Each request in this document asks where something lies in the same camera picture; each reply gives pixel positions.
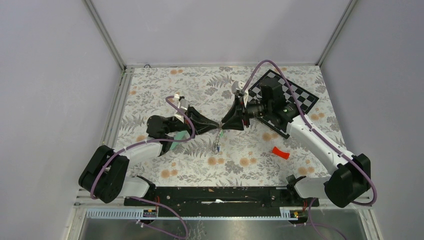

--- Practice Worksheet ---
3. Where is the floral patterned table mat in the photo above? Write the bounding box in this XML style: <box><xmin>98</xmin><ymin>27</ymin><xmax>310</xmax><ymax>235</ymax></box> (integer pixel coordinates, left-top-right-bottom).
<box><xmin>114</xmin><ymin>64</ymin><xmax>328</xmax><ymax>187</ymax></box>

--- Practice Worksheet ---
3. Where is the black white checkerboard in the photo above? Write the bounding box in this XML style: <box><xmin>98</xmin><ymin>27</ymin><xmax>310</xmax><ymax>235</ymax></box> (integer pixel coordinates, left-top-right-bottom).
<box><xmin>247</xmin><ymin>69</ymin><xmax>320</xmax><ymax>140</ymax></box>

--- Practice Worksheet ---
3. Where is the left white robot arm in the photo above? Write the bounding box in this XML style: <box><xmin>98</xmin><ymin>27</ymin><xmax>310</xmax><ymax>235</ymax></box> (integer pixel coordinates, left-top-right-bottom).
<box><xmin>78</xmin><ymin>106</ymin><xmax>220</xmax><ymax>206</ymax></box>

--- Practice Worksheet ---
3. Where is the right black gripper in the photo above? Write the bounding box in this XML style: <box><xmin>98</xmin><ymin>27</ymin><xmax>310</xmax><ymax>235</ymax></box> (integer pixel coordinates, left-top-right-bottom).
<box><xmin>221</xmin><ymin>95</ymin><xmax>272</xmax><ymax>132</ymax></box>

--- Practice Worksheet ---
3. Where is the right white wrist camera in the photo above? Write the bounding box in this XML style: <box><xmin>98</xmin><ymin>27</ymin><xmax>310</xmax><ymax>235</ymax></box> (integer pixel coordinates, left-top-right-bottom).
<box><xmin>231</xmin><ymin>81</ymin><xmax>249</xmax><ymax>105</ymax></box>

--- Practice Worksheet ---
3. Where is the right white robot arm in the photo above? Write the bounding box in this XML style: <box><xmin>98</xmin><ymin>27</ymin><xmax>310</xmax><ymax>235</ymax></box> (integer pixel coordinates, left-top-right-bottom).
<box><xmin>221</xmin><ymin>77</ymin><xmax>377</xmax><ymax>208</ymax></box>

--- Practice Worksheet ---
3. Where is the purple cable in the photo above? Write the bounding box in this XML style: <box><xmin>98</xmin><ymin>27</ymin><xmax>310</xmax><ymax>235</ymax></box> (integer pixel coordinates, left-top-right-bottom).
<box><xmin>241</xmin><ymin>59</ymin><xmax>379</xmax><ymax>240</ymax></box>
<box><xmin>89</xmin><ymin>95</ymin><xmax>197</xmax><ymax>240</ymax></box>

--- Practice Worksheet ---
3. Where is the red curved plastic piece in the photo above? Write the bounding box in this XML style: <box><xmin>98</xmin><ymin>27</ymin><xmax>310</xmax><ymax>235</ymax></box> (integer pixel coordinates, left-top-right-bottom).
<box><xmin>271</xmin><ymin>146</ymin><xmax>290</xmax><ymax>160</ymax></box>

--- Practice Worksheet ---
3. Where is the mint green plastic stick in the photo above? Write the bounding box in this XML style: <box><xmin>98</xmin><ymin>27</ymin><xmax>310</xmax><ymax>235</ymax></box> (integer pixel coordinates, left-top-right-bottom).
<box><xmin>170</xmin><ymin>130</ymin><xmax>189</xmax><ymax>151</ymax></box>

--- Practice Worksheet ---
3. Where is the white slotted cable duct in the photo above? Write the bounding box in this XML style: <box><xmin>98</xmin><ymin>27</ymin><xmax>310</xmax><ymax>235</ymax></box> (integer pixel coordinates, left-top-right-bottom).
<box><xmin>85</xmin><ymin>207</ymin><xmax>298</xmax><ymax>220</ymax></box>

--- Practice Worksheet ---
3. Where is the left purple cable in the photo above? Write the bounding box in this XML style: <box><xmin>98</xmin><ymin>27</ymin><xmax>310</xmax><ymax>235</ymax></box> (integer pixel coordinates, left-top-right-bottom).
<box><xmin>89</xmin><ymin>95</ymin><xmax>197</xmax><ymax>240</ymax></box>

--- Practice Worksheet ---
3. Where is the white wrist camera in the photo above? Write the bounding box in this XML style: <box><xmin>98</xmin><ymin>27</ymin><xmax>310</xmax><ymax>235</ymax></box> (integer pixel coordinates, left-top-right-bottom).
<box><xmin>173</xmin><ymin>94</ymin><xmax>190</xmax><ymax>123</ymax></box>
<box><xmin>231</xmin><ymin>81</ymin><xmax>249</xmax><ymax>105</ymax></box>

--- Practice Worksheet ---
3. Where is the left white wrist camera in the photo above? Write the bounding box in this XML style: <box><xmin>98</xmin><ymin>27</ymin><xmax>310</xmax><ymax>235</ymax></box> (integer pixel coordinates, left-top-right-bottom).
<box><xmin>173</xmin><ymin>94</ymin><xmax>190</xmax><ymax>123</ymax></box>

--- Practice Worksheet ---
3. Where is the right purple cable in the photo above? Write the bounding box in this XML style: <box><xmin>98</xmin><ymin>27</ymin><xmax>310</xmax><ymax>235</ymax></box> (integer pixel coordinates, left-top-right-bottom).
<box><xmin>241</xmin><ymin>59</ymin><xmax>379</xmax><ymax>240</ymax></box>

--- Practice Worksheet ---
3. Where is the metal key holder plate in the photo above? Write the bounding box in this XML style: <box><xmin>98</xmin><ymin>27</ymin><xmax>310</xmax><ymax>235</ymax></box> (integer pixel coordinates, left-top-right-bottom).
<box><xmin>212</xmin><ymin>129</ymin><xmax>224</xmax><ymax>154</ymax></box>

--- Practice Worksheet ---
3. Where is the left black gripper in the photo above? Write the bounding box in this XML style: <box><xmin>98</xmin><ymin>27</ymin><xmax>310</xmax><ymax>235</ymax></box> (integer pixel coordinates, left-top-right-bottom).
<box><xmin>166</xmin><ymin>104</ymin><xmax>220</xmax><ymax>139</ymax></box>

